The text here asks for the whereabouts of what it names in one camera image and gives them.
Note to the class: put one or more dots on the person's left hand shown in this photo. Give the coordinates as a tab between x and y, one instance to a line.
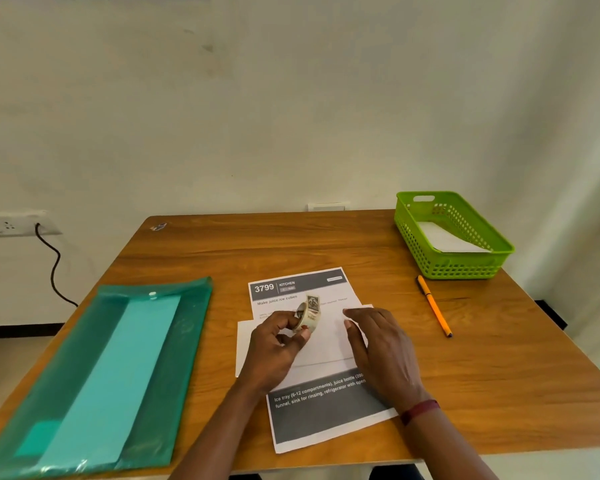
270	364

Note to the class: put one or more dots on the person's right hand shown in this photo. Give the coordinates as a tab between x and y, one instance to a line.
390	364

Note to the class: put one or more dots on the small clear tape roll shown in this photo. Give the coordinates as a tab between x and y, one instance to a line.
311	312

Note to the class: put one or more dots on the printed white paper sheet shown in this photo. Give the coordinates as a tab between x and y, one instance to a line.
320	419

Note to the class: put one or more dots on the green translucent plastic folder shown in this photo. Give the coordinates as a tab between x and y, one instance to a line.
190	334

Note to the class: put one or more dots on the green plastic basket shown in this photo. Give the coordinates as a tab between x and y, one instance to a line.
460	267

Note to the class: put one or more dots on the person's left forearm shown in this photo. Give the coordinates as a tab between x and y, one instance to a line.
215	439

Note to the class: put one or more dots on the person's right leg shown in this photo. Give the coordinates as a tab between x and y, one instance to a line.
397	473

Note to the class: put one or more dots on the dark red wrist band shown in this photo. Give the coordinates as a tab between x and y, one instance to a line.
420	410

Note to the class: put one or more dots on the orange pen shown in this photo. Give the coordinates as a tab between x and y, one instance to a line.
434	305

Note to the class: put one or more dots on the small silver foil scrap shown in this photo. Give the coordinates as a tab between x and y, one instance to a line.
158	226

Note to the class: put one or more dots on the black skirting board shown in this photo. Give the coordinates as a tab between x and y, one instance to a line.
20	330

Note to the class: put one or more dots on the white blank wall plate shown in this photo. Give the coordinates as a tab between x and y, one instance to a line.
328	206

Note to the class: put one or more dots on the white wall socket panel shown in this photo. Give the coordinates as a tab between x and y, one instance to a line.
0	224

